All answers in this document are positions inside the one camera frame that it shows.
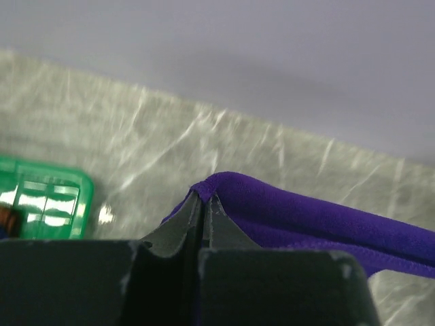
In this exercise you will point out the green plastic tray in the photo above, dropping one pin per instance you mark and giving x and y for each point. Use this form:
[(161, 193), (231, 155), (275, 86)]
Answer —
[(47, 201)]

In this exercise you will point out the brown towel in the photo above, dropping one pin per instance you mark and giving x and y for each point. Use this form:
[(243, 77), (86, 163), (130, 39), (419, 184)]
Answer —
[(10, 221)]

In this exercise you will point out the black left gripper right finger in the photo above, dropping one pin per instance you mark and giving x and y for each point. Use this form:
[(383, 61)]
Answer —
[(240, 283)]

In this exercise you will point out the purple towel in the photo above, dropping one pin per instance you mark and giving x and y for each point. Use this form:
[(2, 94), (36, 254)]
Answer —
[(247, 214)]

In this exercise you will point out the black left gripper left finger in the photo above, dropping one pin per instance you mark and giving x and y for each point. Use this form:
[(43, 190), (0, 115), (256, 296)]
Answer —
[(150, 281)]

